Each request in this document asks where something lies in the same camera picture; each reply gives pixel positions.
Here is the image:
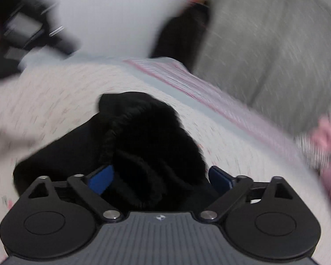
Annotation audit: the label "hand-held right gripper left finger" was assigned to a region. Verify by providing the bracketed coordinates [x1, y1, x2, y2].
[28, 165, 123, 223]

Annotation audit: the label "floral white bed sheet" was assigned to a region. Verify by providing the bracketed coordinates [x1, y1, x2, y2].
[0, 61, 331, 265]

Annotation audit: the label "grey star-print curtain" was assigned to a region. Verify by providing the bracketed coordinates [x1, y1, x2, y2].
[193, 0, 331, 137]

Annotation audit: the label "pink striped blanket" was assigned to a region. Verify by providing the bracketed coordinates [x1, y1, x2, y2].
[124, 58, 302, 156]

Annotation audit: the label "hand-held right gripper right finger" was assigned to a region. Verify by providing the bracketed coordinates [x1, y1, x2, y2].
[199, 166, 298, 223]

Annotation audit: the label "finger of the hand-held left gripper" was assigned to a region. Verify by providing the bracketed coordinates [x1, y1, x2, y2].
[45, 23, 82, 56]

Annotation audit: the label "grey striped cloth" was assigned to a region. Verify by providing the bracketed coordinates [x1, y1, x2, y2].
[295, 132, 329, 173]

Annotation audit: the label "black pants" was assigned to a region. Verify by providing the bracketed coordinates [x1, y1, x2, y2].
[13, 92, 222, 213]

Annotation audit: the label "dark hanging jackets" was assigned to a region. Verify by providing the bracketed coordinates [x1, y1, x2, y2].
[150, 2, 211, 67]

